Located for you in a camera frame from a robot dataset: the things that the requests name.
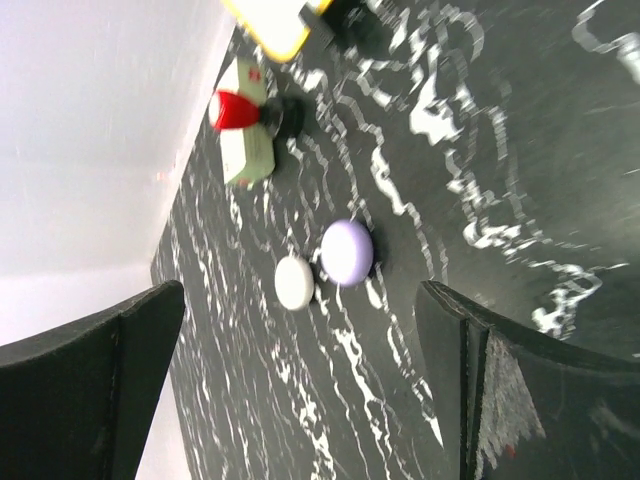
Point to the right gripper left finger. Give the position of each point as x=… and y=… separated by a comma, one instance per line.
x=78, y=401

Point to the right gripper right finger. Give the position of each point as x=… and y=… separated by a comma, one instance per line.
x=513, y=403

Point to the purple round earbud case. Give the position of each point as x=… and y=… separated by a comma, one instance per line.
x=346, y=252

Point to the white earbud charging case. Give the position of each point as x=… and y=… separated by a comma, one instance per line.
x=294, y=283

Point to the white cardboard box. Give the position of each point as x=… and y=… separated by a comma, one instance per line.
x=247, y=155

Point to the red emergency stop button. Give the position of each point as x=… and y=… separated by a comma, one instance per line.
x=281, y=116

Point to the white whiteboard yellow frame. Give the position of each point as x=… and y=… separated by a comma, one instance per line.
x=276, y=25

